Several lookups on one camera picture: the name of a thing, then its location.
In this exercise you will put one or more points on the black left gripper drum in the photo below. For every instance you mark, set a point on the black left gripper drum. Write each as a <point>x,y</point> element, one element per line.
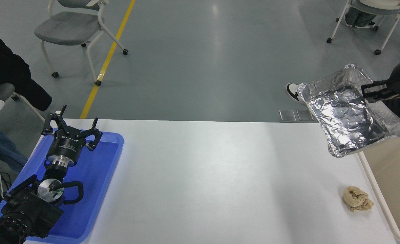
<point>67,144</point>

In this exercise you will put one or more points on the silver foil tray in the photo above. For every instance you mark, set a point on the silver foil tray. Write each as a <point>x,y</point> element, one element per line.
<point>345,115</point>

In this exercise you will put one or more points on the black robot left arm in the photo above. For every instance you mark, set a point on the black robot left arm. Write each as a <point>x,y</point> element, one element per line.
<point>27,210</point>

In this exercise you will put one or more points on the grey floor outlet plate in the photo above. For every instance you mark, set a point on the grey floor outlet plate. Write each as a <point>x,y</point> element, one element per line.
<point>304,115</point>
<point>287,115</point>

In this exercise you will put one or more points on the blue plastic tray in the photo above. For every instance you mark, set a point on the blue plastic tray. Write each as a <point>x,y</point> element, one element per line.
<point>95,176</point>

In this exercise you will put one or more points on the grey wheeled chair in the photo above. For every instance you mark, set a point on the grey wheeled chair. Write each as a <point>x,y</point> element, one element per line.
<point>3,90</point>

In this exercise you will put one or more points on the large pale bin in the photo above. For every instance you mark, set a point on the large pale bin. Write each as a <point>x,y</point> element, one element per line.
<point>389,183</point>

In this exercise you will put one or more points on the crumpled tan paper ball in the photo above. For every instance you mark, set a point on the crumpled tan paper ball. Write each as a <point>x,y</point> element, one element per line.
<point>357,199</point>

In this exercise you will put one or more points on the grey chair with white frame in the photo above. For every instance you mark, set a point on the grey chair with white frame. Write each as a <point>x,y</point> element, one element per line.
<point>379,9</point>
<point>67,27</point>

